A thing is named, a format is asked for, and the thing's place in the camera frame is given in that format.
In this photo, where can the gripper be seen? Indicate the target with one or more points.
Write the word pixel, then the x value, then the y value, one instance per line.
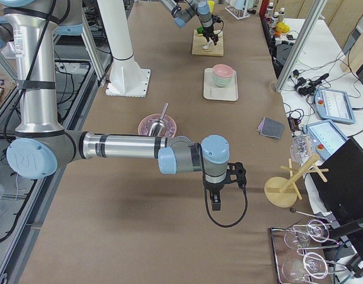
pixel 214 187
pixel 207 29

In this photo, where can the white ceramic spoon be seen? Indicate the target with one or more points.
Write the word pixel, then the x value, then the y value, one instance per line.
pixel 206 47

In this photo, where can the small pink bowl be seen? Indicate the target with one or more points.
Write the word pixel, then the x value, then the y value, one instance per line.
pixel 223 71

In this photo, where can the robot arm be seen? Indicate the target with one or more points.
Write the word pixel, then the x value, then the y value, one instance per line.
pixel 42 145
pixel 184 11

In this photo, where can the green bowl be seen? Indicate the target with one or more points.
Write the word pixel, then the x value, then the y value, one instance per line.
pixel 221 82

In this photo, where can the large pink ice bowl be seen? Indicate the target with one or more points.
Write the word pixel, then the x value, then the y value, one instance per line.
pixel 151 123

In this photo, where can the bamboo cutting board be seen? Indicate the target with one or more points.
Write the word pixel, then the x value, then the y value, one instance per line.
pixel 202 47

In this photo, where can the cream rabbit tray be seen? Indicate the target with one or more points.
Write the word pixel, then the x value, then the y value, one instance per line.
pixel 213 92

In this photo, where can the wooden cup tree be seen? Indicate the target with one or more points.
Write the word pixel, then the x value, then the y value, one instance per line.
pixel 284 192

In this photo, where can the grey folded cloth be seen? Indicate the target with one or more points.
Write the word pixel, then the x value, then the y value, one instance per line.
pixel 270 128

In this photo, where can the metal ice scoop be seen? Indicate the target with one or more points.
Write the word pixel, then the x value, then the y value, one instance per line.
pixel 158 126

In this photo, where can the wine glass rack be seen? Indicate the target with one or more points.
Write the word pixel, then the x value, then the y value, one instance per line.
pixel 298 253

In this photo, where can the blue teach pendant near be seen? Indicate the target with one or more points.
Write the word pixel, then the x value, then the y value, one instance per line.
pixel 327 137

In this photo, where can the blue teach pendant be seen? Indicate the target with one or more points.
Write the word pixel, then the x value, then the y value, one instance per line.
pixel 334 105
pixel 327 137

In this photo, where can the blue teach pendant far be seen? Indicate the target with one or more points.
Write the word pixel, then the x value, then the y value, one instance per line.
pixel 334 105

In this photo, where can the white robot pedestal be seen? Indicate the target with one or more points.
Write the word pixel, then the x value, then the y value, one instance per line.
pixel 127 78

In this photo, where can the aluminium frame post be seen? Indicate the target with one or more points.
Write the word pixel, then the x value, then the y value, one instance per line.
pixel 307 27

